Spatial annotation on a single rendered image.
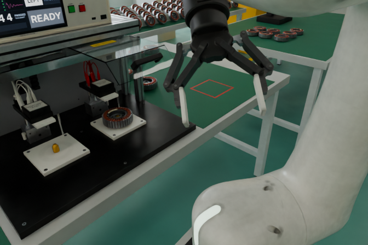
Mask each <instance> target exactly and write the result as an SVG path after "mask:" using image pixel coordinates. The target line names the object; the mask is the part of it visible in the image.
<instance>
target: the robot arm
mask: <svg viewBox="0 0 368 245"><path fill-rule="evenodd" d="M230 1H232V2H236V3H239V4H242V5H245V6H248V7H251V8H255V9H258V10H261V11H265V12H268V13H272V14H275V15H280V16H286V17H293V18H301V17H308V16H314V15H319V14H323V13H327V12H330V11H334V10H339V9H342V8H347V10H346V13H345V16H344V20H343V24H342V27H341V30H340V34H339V37H338V40H337V43H336V47H335V50H334V52H333V56H332V59H331V62H330V65H329V68H328V70H327V74H326V77H325V79H324V82H323V85H322V87H321V90H320V92H319V95H318V98H317V100H316V103H315V105H314V108H313V110H312V112H311V114H310V117H309V119H308V121H307V123H306V126H305V128H304V130H303V132H302V134H301V136H300V138H299V140H298V142H297V144H296V146H295V148H294V150H293V152H292V154H291V155H290V157H289V159H288V161H287V163H286V164H285V166H284V167H282V168H280V169H278V170H275V171H272V172H269V173H266V174H264V175H261V176H258V177H253V178H247V179H239V180H232V181H229V182H223V183H218V184H215V185H212V186H210V187H208V188H207V189H205V190H204V191H203V192H202V193H201V194H200V195H199V196H198V197H197V199H196V201H195V203H194V205H193V209H192V243H193V245H312V244H314V243H316V242H318V241H320V240H322V239H324V238H326V237H328V236H330V235H332V234H334V233H336V232H338V231H339V230H340V229H342V228H343V227H344V225H345V224H346V223H347V221H348V219H349V217H350V214H351V212H352V209H353V206H354V203H355V200H356V198H357V195H358V193H359V191H360V188H361V186H362V184H363V182H364V179H365V177H366V175H367V173H368V0H230ZM182 2H183V11H184V16H185V23H186V25H187V26H188V27H189V28H190V29H191V37H192V41H191V43H190V44H186V45H182V43H180V42H179V43H177V44H176V54H175V57H174V59H173V61H172V64H171V66H170V68H169V71H168V73H167V75H166V78H165V80H164V83H163V86H164V88H165V90H166V92H173V93H174V101H175V106H176V107H177V109H181V114H182V123H183V124H184V126H185V128H187V127H189V121H188V112H187V103H186V93H185V91H184V87H185V86H186V85H187V83H188V82H189V80H190V79H191V77H192V76H193V74H194V73H195V72H196V70H197V69H198V68H199V67H200V66H201V65H202V63H203V62H206V63H211V62H214V61H222V60H223V59H224V58H226V59H227V60H228V61H230V62H233V63H235V64H236V65H237V66H239V67H240V68H242V69H243V70H244V71H246V72H248V73H249V74H250V75H252V76H253V77H254V81H253V82H254V87H255V92H256V97H257V102H258V107H259V110H260V115H261V116H265V113H266V105H265V100H264V97H263V95H266V94H267V91H268V86H267V82H266V78H265V77H266V76H268V75H272V72H273V68H274V65H273V64H272V63H271V62H270V61H269V59H268V58H266V57H265V56H264V54H263V53H262V52H261V51H260V50H259V49H258V48H257V47H256V46H255V45H254V44H253V42H252V41H251V40H250V39H249V37H248V34H247V32H246V31H245V30H242V31H241V32H240V34H238V35H236V36H232V35H231V34H230V33H229V29H228V23H227V20H228V19H229V15H230V12H229V6H228V1H227V0H182ZM233 43H237V44H238V45H239V46H242V47H243V49H244V50H245V52H246V53H247V54H248V55H249V56H250V57H251V58H252V59H253V60H254V61H255V62H256V64H257V65H256V64H255V63H253V62H252V61H250V60H249V59H247V58H246V57H245V56H243V55H242V54H240V53H239V52H237V51H236V50H235V48H234V47H232V45H233ZM189 51H191V52H192V53H194V54H193V56H192V58H191V60H190V62H189V63H188V65H187V66H186V67H185V69H184V70H183V71H182V73H181V74H180V76H179V77H178V78H177V76H178V74H179V71H180V69H181V66H182V64H183V61H184V57H186V56H187V54H188V52H189ZM176 78H177V80H176Z"/></svg>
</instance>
